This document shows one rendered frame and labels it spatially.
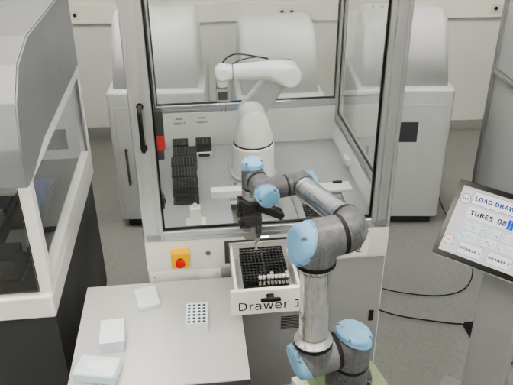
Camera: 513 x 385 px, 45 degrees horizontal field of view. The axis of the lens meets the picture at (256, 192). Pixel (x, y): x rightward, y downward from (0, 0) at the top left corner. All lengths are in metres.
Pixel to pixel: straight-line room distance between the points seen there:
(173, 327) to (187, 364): 0.21
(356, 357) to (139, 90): 1.17
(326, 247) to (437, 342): 1.99
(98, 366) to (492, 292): 1.52
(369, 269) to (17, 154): 1.52
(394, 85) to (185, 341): 1.22
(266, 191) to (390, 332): 1.79
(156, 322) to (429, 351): 1.63
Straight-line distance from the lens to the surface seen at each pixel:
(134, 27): 2.21
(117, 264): 4.13
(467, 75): 5.97
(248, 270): 2.46
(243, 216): 2.19
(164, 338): 2.39
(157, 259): 2.62
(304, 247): 1.64
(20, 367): 2.80
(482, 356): 2.85
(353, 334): 1.96
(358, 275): 2.78
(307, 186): 1.97
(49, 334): 2.67
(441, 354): 3.52
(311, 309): 1.80
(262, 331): 2.89
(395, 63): 2.37
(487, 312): 2.71
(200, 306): 2.46
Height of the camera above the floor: 2.36
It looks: 29 degrees down
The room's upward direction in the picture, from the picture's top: 1 degrees counter-clockwise
